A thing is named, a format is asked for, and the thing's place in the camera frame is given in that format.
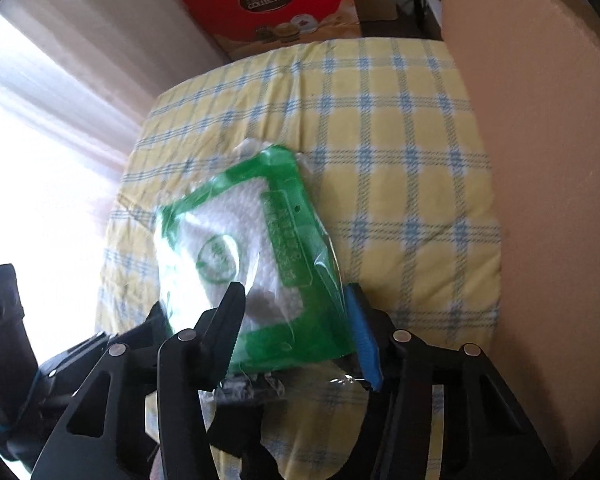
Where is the red cookie gift box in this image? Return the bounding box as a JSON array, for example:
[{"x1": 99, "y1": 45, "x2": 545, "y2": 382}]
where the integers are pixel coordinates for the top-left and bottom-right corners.
[{"x1": 183, "y1": 0, "x2": 362, "y2": 61}]

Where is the green white desiccant packet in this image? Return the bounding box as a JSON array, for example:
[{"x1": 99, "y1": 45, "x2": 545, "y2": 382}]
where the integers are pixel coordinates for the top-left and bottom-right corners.
[{"x1": 154, "y1": 139, "x2": 354, "y2": 374}]

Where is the white sheer curtain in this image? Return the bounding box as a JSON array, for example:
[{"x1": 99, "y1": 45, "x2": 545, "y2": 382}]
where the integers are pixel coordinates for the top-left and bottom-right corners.
[{"x1": 0, "y1": 0, "x2": 226, "y2": 311}]

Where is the yellow blue checkered cloth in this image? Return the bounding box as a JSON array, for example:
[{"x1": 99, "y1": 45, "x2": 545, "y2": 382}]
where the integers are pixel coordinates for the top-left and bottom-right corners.
[{"x1": 95, "y1": 37, "x2": 502, "y2": 480}]

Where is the large open cardboard box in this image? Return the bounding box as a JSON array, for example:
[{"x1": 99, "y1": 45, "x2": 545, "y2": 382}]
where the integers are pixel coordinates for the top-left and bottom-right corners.
[{"x1": 442, "y1": 0, "x2": 600, "y2": 479}]

